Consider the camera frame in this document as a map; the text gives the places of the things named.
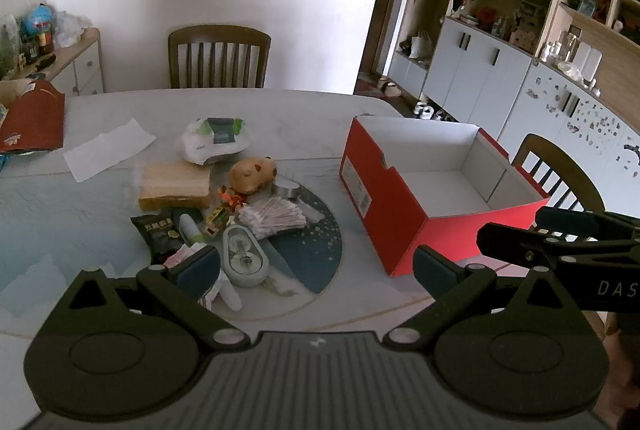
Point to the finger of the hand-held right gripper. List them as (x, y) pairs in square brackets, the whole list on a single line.
[(575, 222), (505, 240)]

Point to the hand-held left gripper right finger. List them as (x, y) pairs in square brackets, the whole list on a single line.
[(432, 272)]

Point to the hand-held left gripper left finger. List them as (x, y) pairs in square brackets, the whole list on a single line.
[(202, 267)]

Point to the white green tube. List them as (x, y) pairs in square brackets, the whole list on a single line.
[(190, 227)]

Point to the pale green oval case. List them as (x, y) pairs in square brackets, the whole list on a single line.
[(244, 257)]

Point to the black snack packet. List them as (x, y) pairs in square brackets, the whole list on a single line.
[(157, 237)]

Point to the red cardboard box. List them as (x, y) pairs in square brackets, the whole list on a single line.
[(390, 205)]

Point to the cotton swab pack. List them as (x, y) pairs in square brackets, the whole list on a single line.
[(272, 216)]

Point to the wet wipes pack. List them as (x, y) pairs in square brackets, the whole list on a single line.
[(212, 137)]

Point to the person's right forearm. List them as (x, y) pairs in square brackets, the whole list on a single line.
[(622, 360)]

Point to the white plastic wrapper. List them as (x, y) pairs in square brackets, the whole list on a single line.
[(227, 292)]

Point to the small green box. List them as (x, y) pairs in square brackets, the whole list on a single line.
[(215, 221)]

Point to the wooden chair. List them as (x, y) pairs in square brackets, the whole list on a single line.
[(555, 160), (220, 35)]

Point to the brown tissue pack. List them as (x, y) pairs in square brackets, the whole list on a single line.
[(172, 185)]

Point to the white stickered cabinet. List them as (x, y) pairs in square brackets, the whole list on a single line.
[(565, 135)]

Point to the brown capybara toy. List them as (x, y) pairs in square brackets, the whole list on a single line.
[(252, 175)]

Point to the round metal tin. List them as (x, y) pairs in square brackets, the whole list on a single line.
[(286, 190)]

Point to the white shoes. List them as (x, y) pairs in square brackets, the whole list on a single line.
[(443, 116), (424, 111)]

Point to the white paper sheet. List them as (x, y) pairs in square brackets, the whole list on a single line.
[(107, 147)]

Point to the white canisters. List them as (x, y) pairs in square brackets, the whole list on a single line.
[(587, 62)]

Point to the white lower cabinet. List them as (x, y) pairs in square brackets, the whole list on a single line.
[(475, 75)]

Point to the glass bottles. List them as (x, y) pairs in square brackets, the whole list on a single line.
[(560, 47)]

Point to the beige slippers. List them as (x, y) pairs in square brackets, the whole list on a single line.
[(389, 88)]

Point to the brown door rug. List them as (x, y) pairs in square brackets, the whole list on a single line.
[(367, 85)]

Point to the white plastic bag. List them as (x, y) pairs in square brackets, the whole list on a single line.
[(421, 45)]

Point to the shelf ornaments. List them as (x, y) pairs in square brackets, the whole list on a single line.
[(500, 20)]

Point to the red paper bag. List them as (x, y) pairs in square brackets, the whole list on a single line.
[(35, 117)]

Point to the wooden sideboard white drawers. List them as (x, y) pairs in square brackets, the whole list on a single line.
[(85, 65)]

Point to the clear plastic bag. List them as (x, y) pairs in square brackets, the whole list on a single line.
[(67, 27)]

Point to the dark sauce bottle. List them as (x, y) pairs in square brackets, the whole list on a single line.
[(44, 39)]

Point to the green plant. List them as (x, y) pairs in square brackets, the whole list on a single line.
[(9, 45)]

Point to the blue round package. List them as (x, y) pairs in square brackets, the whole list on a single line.
[(37, 17)]

